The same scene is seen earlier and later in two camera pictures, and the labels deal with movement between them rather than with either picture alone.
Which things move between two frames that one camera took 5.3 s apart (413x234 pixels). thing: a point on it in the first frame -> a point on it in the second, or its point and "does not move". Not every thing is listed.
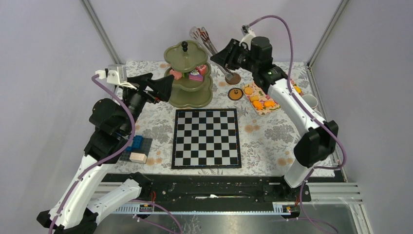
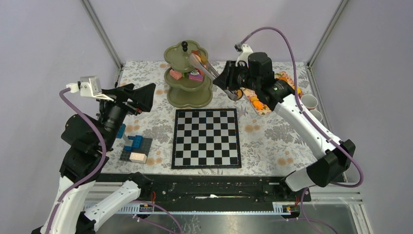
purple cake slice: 196,76 does not move
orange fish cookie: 257,104 does not move
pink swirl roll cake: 178,75 does not move
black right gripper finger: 230,55 -> 227,79
